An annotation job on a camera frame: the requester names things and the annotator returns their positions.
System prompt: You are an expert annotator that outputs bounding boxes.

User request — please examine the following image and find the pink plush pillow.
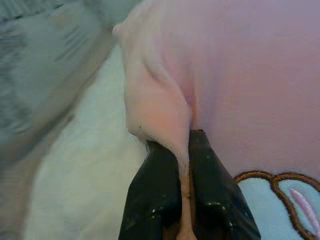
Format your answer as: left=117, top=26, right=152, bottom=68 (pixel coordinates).
left=112, top=0, right=320, bottom=240

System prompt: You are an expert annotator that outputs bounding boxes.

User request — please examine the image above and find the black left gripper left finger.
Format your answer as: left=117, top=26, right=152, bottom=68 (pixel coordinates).
left=118, top=139, right=184, bottom=240

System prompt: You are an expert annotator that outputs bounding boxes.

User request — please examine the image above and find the grey patterned pillow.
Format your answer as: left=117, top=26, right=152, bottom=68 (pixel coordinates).
left=0, top=0, right=120, bottom=163

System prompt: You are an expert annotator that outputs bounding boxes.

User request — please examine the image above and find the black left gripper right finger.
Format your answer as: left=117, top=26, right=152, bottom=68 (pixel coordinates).
left=187, top=128, right=262, bottom=240

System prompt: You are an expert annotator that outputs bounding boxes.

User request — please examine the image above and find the white bed sheet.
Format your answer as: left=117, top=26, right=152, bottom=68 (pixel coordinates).
left=12, top=43, right=153, bottom=240

